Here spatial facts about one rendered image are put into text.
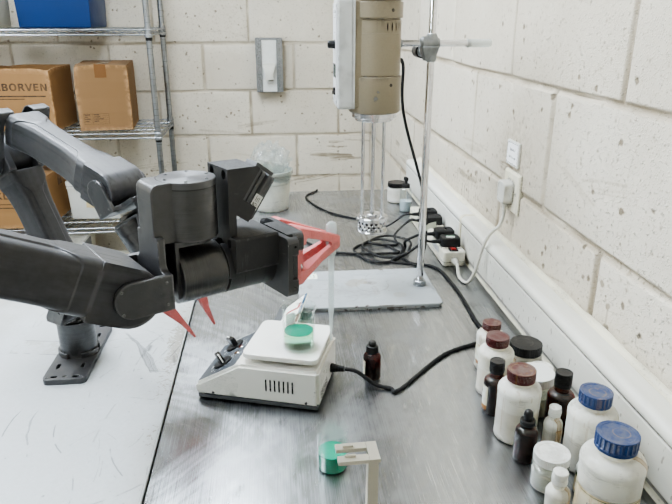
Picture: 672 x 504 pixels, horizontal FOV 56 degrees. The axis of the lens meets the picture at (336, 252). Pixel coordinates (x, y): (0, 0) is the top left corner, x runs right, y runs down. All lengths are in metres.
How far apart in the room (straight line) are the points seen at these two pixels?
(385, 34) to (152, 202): 0.74
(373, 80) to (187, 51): 2.16
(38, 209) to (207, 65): 2.25
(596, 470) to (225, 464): 0.47
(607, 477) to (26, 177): 0.95
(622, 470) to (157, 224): 0.56
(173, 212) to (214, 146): 2.76
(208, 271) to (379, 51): 0.71
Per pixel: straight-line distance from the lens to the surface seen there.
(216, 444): 0.95
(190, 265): 0.63
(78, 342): 1.19
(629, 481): 0.80
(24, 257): 0.57
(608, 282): 1.05
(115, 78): 3.02
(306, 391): 0.98
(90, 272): 0.58
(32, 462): 1.00
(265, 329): 1.05
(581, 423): 0.90
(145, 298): 0.60
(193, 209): 0.61
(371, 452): 0.72
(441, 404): 1.03
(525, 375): 0.92
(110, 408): 1.07
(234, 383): 1.01
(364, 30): 1.24
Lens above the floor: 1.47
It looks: 20 degrees down
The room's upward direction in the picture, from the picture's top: straight up
